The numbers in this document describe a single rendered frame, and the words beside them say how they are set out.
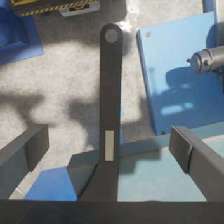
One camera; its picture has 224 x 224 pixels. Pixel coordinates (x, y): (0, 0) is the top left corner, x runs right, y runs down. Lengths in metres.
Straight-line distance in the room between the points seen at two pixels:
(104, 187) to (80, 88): 1.09
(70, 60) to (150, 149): 1.13
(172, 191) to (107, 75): 0.23
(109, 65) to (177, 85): 1.08
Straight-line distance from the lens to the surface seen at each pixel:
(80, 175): 0.30
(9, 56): 1.50
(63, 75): 1.35
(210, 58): 0.89
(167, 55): 1.24
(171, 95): 1.27
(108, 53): 0.22
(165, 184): 0.32
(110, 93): 0.23
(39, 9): 1.09
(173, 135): 0.16
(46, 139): 0.17
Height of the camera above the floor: 1.29
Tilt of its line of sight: 74 degrees down
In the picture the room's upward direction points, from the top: 178 degrees clockwise
